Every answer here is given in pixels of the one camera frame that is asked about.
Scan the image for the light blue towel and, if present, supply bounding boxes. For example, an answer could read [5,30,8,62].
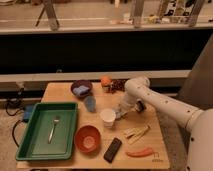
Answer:
[114,107,127,119]

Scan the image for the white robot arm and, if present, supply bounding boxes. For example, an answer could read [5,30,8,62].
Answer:
[119,76,213,171]

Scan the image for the black tape roll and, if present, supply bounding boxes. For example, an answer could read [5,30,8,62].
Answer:
[135,101,146,113]

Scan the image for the white paper cup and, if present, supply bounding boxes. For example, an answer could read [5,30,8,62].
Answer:
[100,108,116,128]

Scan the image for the dark red grapes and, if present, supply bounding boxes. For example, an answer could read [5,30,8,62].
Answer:
[110,79,125,93]

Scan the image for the beige wooden clips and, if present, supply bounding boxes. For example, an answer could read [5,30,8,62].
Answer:
[123,125,150,144]

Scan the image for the orange fruit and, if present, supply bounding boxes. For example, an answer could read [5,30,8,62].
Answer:
[101,76,112,87]

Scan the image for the blue plastic cup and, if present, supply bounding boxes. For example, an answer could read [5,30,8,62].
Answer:
[84,96,96,112]

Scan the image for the black remote control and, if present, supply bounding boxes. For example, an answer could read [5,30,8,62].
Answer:
[103,138,122,163]

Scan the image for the red orange bowl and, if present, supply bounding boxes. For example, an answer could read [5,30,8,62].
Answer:
[74,125,101,154]

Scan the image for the purple bowl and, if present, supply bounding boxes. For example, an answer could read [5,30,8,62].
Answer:
[71,80,93,98]

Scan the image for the orange carrot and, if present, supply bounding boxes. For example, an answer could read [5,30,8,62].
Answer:
[126,148,154,157]

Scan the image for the blue sponge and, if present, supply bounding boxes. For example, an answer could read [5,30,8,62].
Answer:
[73,85,89,96]

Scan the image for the metal spoon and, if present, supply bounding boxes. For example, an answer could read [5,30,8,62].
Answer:
[48,116,60,144]

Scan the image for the green plastic tray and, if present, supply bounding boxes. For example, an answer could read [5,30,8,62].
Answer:
[16,102,78,161]

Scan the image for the blue box on floor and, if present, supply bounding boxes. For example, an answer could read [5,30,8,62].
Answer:
[23,105,33,122]

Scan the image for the black cable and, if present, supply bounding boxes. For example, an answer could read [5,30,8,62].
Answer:
[5,88,24,118]

